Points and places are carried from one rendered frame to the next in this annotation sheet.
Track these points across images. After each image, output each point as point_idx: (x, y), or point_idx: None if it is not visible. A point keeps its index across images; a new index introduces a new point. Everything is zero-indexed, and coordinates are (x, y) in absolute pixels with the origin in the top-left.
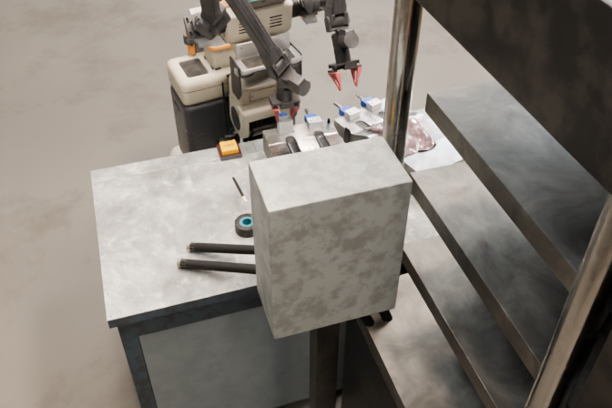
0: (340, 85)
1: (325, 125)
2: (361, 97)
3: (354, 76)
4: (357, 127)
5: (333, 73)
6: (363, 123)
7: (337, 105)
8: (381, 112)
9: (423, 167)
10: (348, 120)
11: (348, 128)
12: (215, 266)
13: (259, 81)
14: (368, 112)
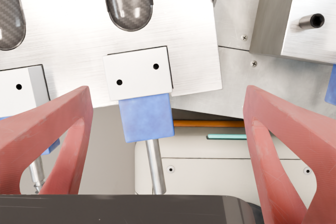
0: (281, 99)
1: (330, 10)
2: (38, 174)
3: (52, 186)
4: None
5: None
6: (115, 8)
7: (160, 170)
8: (4, 45)
9: None
10: (170, 52)
11: None
12: None
13: None
14: (58, 68)
